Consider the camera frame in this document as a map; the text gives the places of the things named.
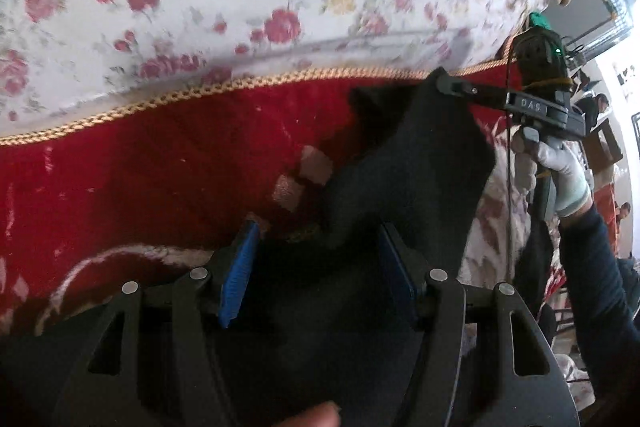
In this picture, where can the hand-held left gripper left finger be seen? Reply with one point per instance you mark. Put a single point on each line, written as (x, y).
(239, 274)

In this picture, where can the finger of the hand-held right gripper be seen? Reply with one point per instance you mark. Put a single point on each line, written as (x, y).
(470, 91)

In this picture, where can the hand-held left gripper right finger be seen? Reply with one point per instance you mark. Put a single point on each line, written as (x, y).
(397, 277)

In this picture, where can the black pants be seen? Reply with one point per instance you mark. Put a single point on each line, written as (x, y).
(415, 167)

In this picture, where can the person's right forearm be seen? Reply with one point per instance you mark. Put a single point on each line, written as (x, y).
(595, 287)

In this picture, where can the person's right hand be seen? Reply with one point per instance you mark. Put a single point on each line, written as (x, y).
(562, 172)

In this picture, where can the person's left hand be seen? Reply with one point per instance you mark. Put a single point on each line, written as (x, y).
(312, 417)

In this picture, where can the metal window grille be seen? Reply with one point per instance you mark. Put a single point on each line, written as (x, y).
(607, 7)

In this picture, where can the red and white patterned blanket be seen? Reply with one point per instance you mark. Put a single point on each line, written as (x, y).
(150, 157)

